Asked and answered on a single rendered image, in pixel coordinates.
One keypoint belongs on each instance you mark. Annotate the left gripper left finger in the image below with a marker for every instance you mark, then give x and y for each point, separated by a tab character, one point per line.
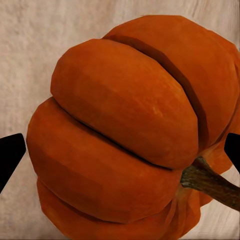
12	150

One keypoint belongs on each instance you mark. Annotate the pumpkin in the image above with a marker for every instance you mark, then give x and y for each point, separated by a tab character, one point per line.
131	144

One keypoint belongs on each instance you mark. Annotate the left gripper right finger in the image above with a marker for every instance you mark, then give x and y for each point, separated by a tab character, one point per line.
232	149

